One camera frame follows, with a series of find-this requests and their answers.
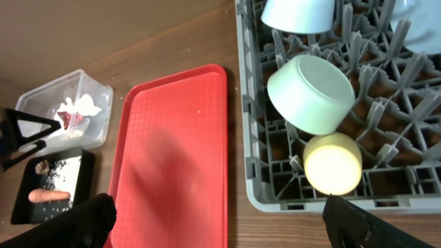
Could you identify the red snack wrapper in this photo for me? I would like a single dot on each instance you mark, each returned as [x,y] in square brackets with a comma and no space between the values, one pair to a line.
[67,119]

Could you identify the white rice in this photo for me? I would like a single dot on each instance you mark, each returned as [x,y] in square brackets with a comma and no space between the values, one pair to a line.
[63,176]

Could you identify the light blue rice bowl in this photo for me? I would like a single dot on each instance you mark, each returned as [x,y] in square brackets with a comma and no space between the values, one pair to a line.
[299,16]

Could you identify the green bowl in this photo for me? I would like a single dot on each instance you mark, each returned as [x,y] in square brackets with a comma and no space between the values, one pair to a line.
[311,93]

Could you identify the white napkin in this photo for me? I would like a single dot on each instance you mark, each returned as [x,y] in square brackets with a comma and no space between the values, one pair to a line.
[84,106]

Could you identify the light blue plate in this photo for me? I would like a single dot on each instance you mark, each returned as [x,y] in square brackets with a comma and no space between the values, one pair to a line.
[424,31]

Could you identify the grey dishwasher rack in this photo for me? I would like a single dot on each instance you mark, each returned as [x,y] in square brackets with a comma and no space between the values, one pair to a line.
[395,120]

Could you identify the black waste tray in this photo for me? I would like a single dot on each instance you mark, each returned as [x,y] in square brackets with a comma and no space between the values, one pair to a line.
[25,212]

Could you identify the clear plastic waste bin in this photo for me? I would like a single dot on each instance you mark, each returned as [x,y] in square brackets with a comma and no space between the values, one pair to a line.
[45,100]

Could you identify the brown food ball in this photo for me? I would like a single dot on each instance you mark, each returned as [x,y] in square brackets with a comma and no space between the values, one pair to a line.
[42,168]

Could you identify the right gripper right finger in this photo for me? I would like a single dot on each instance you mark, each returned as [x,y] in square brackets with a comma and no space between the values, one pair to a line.
[348,225]

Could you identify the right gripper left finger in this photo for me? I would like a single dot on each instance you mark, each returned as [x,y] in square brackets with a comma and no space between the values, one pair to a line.
[86,225]

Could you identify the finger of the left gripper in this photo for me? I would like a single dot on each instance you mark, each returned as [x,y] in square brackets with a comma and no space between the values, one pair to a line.
[7,162]
[20,131]

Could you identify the orange carrot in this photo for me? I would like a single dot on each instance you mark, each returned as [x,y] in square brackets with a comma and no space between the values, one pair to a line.
[44,195]

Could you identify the red serving tray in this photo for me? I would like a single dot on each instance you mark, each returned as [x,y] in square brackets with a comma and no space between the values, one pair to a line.
[170,174]

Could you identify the yellow cup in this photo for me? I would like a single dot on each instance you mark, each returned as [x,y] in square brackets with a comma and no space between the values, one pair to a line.
[333,163]

